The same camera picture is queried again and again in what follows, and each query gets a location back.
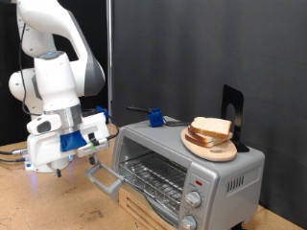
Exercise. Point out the round wooden cutting board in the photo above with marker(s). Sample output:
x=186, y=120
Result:
x=217, y=153

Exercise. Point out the thick white bread slice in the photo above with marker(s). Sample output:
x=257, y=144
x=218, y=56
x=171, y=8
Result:
x=211, y=126

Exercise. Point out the silver oven knob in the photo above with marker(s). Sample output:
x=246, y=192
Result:
x=193, y=198
x=188, y=223

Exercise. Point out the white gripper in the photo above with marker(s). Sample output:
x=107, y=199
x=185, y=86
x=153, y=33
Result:
x=41, y=148

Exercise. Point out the vertical metal pole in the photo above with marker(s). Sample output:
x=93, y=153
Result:
x=110, y=48

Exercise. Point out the blue printed camera mount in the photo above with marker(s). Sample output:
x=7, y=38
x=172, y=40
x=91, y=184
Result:
x=72, y=141

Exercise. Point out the silver toaster oven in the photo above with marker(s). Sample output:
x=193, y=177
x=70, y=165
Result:
x=224, y=204

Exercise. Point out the black metal bookend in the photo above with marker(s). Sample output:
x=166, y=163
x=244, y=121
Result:
x=238, y=99

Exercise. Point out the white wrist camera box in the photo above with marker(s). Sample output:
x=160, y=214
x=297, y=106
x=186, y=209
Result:
x=52, y=120

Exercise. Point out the red oven indicator light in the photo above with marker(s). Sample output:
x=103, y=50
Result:
x=199, y=183

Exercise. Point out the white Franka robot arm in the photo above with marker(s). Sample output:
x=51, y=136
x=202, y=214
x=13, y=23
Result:
x=54, y=80

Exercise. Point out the metal spatula with blue block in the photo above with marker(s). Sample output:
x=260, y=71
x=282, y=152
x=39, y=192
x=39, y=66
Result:
x=156, y=118

